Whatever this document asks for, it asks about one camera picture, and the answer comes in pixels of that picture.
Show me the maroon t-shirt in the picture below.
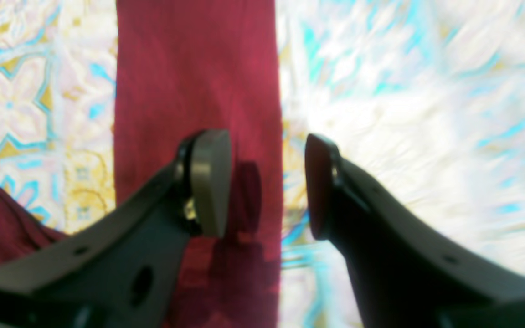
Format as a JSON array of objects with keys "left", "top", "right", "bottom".
[{"left": 0, "top": 0, "right": 283, "bottom": 328}]

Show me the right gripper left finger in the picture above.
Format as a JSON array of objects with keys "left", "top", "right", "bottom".
[{"left": 0, "top": 129, "right": 232, "bottom": 328}]

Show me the patterned tablecloth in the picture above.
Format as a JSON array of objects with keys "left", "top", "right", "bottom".
[{"left": 0, "top": 0, "right": 525, "bottom": 328}]

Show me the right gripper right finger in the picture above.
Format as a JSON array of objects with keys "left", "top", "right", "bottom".
[{"left": 305, "top": 133, "right": 525, "bottom": 328}]

